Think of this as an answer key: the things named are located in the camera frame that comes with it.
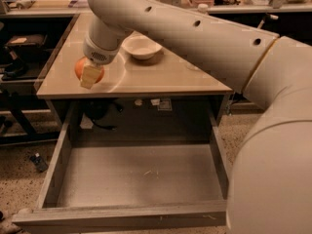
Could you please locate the clear plastic water bottle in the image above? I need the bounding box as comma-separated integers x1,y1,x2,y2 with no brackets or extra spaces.
197,4,209,14

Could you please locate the open grey drawer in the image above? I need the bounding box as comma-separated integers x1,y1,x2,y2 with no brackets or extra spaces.
13,99,228,234

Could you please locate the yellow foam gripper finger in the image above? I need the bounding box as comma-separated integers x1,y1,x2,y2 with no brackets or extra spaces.
80,62,102,89

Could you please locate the white bowl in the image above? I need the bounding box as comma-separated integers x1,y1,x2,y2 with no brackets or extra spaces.
122,35,162,60

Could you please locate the small dark floor object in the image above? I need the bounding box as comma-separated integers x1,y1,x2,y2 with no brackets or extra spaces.
29,153,48,173

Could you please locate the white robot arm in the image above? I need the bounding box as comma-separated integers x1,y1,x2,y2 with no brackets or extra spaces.
83,0,312,234

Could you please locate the orange fruit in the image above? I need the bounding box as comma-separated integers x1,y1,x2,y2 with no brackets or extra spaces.
74,58,104,80

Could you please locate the grey counter cabinet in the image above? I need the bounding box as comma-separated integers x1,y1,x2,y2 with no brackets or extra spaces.
33,11,238,129

